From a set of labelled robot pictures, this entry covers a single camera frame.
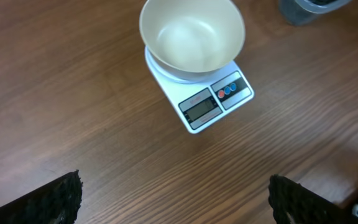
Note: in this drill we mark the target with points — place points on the white bowl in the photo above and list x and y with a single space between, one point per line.
193 36

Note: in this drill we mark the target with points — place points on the black beans pile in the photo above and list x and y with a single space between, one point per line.
322 2

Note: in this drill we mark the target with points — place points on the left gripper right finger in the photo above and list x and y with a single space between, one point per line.
294 204

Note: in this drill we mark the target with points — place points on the white digital kitchen scale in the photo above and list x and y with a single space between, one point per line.
200 103

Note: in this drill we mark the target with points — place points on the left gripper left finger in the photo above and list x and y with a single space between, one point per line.
55 202

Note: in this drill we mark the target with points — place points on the clear plastic container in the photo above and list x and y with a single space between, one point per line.
302 12

